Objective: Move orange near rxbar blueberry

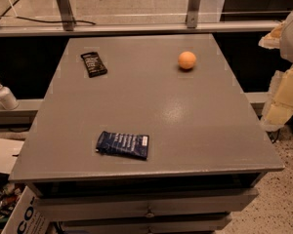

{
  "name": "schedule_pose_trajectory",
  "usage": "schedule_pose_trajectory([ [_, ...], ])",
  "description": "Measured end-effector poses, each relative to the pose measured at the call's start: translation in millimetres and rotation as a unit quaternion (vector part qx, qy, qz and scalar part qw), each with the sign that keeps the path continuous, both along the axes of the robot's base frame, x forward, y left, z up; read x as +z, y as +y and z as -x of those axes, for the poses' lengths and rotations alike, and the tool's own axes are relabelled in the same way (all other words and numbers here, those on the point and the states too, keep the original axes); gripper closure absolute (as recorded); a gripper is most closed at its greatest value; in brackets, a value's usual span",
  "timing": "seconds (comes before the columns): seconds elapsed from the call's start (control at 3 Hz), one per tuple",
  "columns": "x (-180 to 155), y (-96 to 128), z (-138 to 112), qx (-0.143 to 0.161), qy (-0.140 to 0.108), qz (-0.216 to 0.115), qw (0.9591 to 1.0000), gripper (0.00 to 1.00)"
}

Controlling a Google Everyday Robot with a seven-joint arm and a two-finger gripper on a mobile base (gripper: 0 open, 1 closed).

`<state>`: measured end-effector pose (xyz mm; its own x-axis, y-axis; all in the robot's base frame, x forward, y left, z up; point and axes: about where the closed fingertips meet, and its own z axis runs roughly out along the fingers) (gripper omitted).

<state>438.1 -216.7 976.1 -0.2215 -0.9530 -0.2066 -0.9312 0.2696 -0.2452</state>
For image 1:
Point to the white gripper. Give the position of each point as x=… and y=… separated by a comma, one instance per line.
x=280, y=106

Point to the black snack bar wrapper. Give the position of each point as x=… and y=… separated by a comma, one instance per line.
x=94, y=65

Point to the orange fruit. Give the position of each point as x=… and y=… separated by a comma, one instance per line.
x=186, y=60

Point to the grey drawer cabinet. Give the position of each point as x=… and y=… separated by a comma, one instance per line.
x=206, y=148

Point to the white cardboard box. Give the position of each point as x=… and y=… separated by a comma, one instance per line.
x=25, y=218

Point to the metal railing frame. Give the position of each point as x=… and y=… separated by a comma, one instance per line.
x=110, y=17

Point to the white pump lotion bottle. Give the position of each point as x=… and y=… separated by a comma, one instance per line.
x=7, y=98

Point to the blue rxbar blueberry wrapper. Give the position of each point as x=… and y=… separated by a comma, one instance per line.
x=124, y=145

